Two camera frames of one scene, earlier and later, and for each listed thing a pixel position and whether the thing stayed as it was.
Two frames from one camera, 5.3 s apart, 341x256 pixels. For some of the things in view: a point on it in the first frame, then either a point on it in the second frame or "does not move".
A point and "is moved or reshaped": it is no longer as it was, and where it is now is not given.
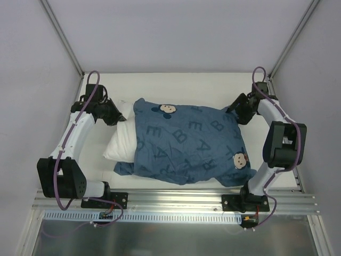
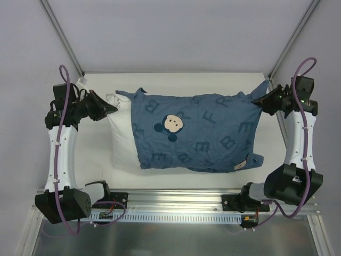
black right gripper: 238,110 → 273,98
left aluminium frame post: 64,41 does not move
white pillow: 122,146 is moved or reshaped
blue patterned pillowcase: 187,144 is moved or reshaped
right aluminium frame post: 302,24 does not move
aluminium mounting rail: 282,201 does not move
